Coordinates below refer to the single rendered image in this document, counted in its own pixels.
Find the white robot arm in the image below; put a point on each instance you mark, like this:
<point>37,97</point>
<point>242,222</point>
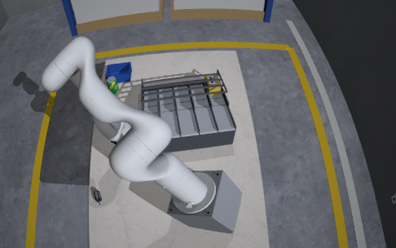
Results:
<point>129,158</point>

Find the blue open bin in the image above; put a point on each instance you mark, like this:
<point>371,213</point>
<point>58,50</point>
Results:
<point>123,69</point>

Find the yellow butter carton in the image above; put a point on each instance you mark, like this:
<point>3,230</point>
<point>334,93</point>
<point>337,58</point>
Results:
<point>213,83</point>

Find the green drink can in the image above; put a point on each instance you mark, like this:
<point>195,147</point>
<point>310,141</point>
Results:
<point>112,85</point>

